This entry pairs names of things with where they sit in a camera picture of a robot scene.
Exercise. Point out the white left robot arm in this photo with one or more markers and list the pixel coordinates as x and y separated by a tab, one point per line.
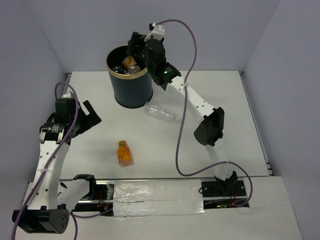
49	203

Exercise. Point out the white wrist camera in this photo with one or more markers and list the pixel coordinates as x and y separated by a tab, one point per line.
68	95
157	32

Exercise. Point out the clear crushed bottle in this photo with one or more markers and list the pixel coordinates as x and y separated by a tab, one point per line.
161	113

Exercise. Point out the dark bin with gold rim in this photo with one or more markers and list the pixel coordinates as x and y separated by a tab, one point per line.
130	91

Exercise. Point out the orange bottle with white label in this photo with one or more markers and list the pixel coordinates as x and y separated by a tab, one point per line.
134	69

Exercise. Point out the silver foil tape patch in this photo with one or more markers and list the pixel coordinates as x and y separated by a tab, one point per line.
157	198

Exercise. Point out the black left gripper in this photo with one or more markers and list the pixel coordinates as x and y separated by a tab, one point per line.
93	118

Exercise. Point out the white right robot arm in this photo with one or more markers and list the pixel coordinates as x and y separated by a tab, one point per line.
209	132

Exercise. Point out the blue label water bottle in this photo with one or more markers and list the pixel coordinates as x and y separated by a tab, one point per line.
123	71

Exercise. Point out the large orange milk tea bottle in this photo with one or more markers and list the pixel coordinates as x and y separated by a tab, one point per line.
128	62

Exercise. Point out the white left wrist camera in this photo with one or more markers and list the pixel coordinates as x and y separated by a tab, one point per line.
68	95

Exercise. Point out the small orange juice bottle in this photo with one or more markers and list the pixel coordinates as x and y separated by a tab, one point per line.
124	154

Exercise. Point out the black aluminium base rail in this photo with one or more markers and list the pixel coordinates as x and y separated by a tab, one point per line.
216	194

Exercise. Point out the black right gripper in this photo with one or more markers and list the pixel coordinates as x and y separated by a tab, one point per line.
136	40

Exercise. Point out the clear bottle blue cap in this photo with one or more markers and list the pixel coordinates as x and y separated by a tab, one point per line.
117	69

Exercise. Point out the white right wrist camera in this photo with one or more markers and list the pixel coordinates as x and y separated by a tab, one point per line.
157	32

